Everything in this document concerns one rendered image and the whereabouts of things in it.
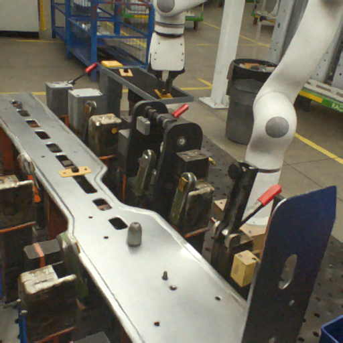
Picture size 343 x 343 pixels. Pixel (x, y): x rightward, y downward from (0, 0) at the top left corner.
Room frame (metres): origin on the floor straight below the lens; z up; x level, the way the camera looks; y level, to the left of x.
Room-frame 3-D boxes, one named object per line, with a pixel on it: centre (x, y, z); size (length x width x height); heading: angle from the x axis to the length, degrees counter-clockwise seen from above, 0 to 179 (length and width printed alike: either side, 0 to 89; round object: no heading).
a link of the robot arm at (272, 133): (1.24, -0.28, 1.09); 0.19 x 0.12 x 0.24; 176
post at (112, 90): (1.60, 0.28, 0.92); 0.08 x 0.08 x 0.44; 36
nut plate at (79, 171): (1.01, 0.26, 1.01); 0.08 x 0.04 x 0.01; 126
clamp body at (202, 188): (0.89, -0.06, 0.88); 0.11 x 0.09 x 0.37; 126
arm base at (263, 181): (1.27, -0.29, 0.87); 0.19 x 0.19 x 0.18
